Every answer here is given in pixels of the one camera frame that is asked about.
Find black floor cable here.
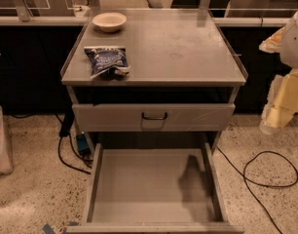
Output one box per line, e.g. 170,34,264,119
216,145,298,234
55,113,93,176

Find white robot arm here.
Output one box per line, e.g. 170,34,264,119
259,11,298,135

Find open grey middle drawer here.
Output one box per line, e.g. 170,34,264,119
66,144,244,234

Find blue power adapter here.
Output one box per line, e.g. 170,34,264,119
76,134,91,155

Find closed grey upper drawer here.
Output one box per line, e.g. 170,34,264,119
72,103,235,132

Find blue tape on floor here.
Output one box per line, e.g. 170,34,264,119
42,221,79,234

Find black drawer handle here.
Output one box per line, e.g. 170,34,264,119
141,112,168,121

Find blue chip bag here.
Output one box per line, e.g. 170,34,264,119
84,47,130,79

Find grey drawer cabinet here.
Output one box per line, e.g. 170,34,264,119
62,9,247,147

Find black floor cable left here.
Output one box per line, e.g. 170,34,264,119
55,113,93,176

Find white ceramic bowl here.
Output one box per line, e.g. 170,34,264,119
93,13,127,33

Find black floor cable right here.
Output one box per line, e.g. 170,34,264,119
216,145,298,234

